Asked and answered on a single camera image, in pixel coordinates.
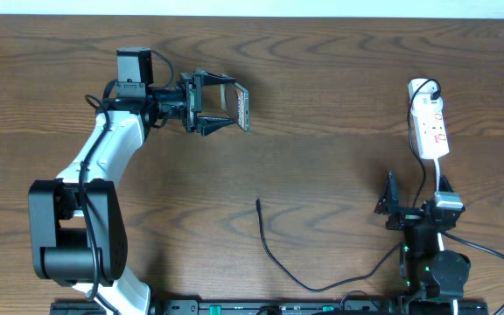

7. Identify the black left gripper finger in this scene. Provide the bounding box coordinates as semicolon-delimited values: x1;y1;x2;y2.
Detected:
197;69;236;86
197;116;235;137

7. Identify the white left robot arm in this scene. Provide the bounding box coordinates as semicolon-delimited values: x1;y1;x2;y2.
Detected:
28;69;249;314

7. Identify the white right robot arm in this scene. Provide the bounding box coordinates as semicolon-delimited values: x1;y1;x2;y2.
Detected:
374;172;471;306

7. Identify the white USB charger adapter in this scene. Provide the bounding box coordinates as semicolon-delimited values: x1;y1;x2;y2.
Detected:
408;78;442;107

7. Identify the white power strip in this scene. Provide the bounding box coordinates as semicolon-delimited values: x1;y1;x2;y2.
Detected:
409;95;450;160

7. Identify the white power strip cord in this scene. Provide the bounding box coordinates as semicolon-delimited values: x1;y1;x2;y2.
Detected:
433;157;459;315

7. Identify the black charging cable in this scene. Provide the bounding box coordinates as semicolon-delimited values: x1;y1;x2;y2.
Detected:
255;78;443;293

